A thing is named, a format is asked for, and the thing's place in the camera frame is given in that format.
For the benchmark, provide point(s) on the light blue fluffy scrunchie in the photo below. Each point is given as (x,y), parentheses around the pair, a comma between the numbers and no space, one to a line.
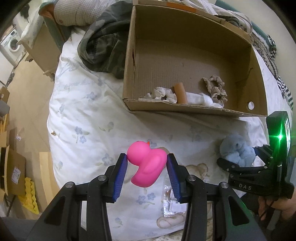
(235,149)

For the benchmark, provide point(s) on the white fabric scrunchie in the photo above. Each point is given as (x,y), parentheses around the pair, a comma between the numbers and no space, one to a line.
(160,94)

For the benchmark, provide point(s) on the pink rubber duck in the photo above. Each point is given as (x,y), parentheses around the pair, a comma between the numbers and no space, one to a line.
(150,163)

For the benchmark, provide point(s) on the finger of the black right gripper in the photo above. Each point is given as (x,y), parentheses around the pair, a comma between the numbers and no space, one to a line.
(235,165)

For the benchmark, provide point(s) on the orange-brown cylindrical sponge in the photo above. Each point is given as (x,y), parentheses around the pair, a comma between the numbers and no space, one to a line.
(180,93)

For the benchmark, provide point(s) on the black white striped cloth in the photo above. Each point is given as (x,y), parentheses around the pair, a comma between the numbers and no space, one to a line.
(267,50)

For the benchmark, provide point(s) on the wooden bedside cabinet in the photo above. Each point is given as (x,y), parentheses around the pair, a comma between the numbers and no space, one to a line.
(42,44)

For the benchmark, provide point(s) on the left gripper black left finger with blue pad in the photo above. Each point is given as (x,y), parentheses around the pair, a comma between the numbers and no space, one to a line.
(116,175)

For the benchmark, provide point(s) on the clear plastic wrapper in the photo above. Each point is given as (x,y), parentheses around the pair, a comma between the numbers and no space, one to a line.
(171,207)

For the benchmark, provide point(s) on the dark camouflage garment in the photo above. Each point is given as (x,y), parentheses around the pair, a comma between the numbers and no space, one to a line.
(103,46)

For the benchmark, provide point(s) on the white washing machine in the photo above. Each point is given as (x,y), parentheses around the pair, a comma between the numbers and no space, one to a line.
(10,47)

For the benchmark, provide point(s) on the yellow foam piece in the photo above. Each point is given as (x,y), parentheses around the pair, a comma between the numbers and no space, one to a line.
(29,200)

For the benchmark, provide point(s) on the white soft cloth item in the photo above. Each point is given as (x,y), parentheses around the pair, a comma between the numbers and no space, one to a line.
(201,99)

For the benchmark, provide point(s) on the person's right hand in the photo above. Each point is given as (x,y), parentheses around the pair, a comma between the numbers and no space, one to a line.
(285,205)

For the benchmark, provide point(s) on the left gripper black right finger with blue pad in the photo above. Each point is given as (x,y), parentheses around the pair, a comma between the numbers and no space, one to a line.
(178,179)

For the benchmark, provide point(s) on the open brown cardboard box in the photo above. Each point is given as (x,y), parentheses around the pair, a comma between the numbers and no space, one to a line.
(171,43)

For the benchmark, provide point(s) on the cardboard box with label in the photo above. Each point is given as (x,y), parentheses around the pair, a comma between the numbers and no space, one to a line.
(14,173)

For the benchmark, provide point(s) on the beige fabric scrunchie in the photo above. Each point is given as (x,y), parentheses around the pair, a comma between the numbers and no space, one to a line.
(215,87)

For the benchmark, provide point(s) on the white floral duvet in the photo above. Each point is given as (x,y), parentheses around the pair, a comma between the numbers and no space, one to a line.
(89,126)

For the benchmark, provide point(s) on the white grey patterned blanket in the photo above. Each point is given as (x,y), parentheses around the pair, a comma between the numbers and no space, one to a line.
(82,13)

